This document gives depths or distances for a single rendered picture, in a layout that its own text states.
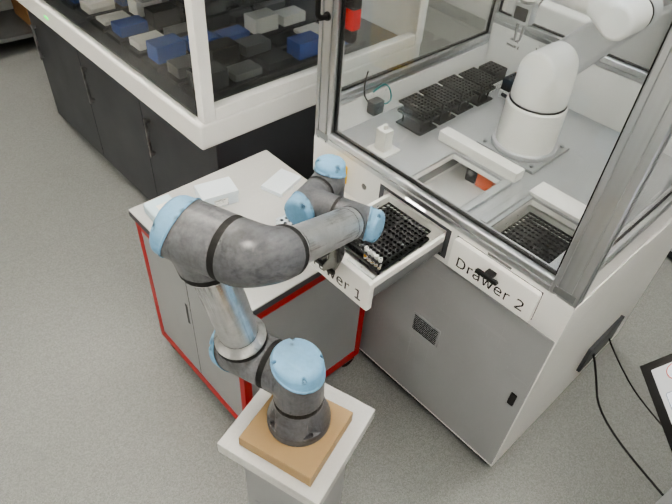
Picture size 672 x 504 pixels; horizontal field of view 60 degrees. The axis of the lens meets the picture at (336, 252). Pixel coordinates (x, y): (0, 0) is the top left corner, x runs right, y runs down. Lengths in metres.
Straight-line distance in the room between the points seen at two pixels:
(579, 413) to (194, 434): 1.53
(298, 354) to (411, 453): 1.15
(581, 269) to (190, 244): 0.97
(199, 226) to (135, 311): 1.83
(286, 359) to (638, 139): 0.85
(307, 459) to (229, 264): 0.61
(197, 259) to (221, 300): 0.17
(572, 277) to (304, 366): 0.72
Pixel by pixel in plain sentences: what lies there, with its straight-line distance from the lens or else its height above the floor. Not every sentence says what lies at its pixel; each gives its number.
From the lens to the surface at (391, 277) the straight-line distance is 1.64.
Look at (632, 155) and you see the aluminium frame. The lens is 1.36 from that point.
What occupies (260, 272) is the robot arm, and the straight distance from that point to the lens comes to 0.93.
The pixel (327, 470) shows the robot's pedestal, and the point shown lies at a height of 0.76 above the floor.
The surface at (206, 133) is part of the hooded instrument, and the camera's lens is 2.20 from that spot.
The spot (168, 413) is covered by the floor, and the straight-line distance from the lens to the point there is 2.42.
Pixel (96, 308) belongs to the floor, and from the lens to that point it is 2.83.
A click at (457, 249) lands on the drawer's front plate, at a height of 0.90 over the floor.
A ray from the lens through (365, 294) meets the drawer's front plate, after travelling 1.58.
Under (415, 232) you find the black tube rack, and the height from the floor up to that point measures 0.90.
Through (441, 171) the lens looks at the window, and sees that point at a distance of 1.70.
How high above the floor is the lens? 2.05
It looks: 44 degrees down
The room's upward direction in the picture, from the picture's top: 5 degrees clockwise
